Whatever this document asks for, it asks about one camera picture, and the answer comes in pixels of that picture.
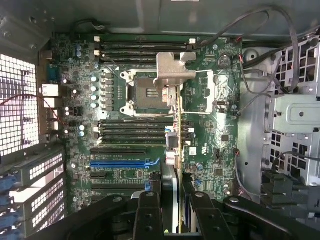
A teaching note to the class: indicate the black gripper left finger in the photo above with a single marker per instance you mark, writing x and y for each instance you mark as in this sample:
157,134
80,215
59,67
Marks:
147,217

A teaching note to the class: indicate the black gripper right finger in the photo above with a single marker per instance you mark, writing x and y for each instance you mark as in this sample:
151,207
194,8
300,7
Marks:
210,220

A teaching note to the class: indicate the blue expansion slot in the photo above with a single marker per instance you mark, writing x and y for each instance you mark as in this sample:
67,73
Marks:
117,164

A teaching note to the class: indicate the short black expansion slot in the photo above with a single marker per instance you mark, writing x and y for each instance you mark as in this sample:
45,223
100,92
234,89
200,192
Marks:
98,175

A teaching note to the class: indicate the green motherboard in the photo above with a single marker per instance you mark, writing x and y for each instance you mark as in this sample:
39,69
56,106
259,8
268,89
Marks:
212,150

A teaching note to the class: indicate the black RAM slot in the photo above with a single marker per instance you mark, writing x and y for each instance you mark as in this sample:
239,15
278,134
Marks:
130,53
132,129
132,122
130,60
142,39
132,136
142,46

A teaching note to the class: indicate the perforated slot cover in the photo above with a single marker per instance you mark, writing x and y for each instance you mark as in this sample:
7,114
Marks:
47,162
47,217
50,192

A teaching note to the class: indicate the CPU socket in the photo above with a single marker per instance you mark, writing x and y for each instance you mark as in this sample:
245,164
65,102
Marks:
145,95

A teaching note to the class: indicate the open metal socket cover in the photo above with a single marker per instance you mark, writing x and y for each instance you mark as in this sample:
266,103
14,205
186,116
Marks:
211,95

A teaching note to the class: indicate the silver rear port block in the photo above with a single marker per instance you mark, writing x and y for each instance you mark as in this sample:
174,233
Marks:
53,125
52,113
51,102
50,90

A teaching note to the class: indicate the metal drive cage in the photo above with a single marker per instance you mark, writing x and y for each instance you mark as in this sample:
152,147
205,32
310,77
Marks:
295,112

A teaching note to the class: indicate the round coin battery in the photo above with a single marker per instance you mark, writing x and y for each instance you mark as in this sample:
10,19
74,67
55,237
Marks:
224,62

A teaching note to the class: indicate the open black PC case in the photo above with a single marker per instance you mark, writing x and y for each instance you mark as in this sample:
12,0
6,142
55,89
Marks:
175,15

